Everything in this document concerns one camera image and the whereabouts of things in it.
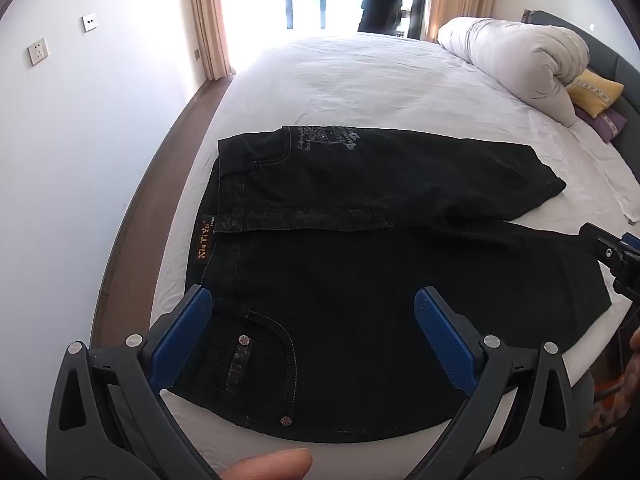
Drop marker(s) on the rolled white duvet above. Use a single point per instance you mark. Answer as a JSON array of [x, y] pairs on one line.
[[515, 55]]

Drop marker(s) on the black denim pants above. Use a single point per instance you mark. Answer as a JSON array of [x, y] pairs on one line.
[[360, 280]]

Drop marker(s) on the grey headboard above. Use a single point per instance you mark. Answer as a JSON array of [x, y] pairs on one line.
[[627, 67]]

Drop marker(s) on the white cloth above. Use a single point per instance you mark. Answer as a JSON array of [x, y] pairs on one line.
[[622, 195]]

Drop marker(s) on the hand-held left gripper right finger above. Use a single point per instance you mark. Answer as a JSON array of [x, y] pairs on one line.
[[442, 340]]

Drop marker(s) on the yellow pillow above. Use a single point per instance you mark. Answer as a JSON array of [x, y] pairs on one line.
[[595, 91]]

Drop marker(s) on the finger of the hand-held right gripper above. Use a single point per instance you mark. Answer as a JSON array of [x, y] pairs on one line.
[[595, 240]]

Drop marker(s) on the white bed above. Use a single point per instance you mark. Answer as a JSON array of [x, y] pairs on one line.
[[380, 85]]

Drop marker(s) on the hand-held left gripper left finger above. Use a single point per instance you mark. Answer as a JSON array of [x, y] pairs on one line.
[[182, 340]]

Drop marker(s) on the white wall socket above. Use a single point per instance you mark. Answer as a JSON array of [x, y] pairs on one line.
[[38, 52]]

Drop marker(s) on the person's left hand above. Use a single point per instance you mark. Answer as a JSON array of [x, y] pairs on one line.
[[270, 466]]

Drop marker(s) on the purple pillow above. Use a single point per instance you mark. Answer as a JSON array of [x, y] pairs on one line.
[[606, 124]]

